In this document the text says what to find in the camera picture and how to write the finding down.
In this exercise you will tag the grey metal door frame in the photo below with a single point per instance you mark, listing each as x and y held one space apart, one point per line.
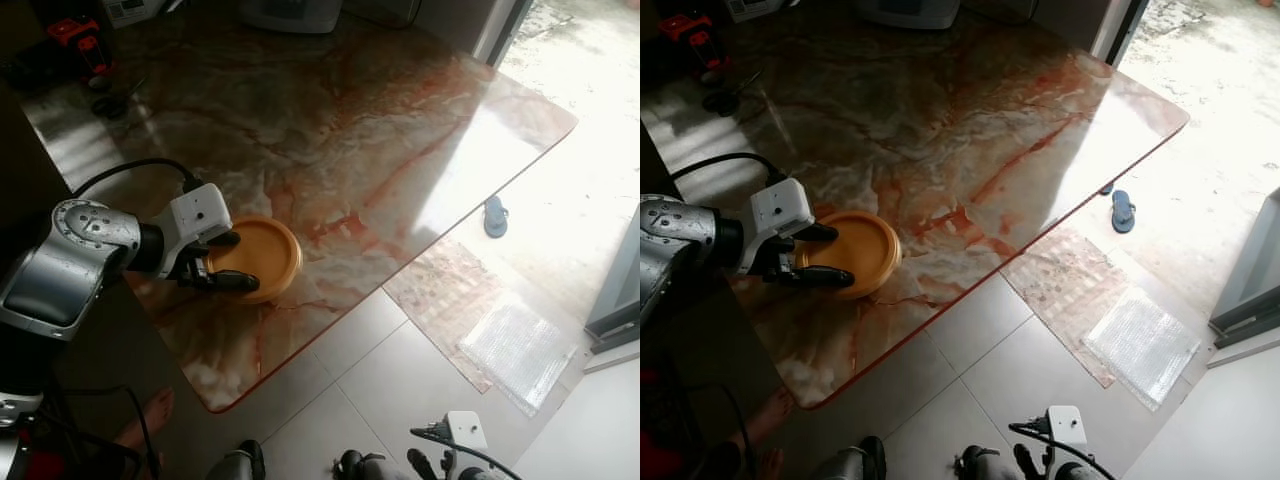
1250 270
615 300

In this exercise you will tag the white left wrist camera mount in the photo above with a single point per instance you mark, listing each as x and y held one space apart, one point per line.
198 213
785 208

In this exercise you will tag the red black device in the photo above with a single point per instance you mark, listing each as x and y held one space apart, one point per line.
688 28
75 38

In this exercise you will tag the white rounded appliance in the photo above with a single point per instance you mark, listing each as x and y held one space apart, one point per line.
910 10
290 12

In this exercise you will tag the silver black robot left leg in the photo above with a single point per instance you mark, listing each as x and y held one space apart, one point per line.
850 462
240 463

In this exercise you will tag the small black utensil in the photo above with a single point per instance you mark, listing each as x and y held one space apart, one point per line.
110 100
728 97

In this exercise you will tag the white door post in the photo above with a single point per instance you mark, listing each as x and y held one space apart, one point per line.
1113 30
497 32

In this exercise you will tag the pink patterned floor mat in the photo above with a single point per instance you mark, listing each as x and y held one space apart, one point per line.
1060 275
440 285

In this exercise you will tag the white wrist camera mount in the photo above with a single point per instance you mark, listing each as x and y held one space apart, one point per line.
785 208
1065 425
465 430
198 213

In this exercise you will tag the orange round plastic plate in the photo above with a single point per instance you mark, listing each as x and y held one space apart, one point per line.
265 255
865 250

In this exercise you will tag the silver black robot right leg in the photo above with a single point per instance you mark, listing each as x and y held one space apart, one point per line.
975 465
355 466

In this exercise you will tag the person's bare foot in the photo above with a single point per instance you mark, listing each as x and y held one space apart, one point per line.
150 415
768 465
770 415

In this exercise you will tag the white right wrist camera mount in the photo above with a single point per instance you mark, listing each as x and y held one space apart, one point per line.
465 430
1065 425

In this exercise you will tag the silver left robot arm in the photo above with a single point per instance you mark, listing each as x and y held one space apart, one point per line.
680 235
70 260

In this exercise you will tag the white vented appliance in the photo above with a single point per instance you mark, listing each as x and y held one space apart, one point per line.
135 8
755 8

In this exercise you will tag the silver black robot leg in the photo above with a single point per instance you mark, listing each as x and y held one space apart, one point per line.
975 465
240 463
355 466
850 462

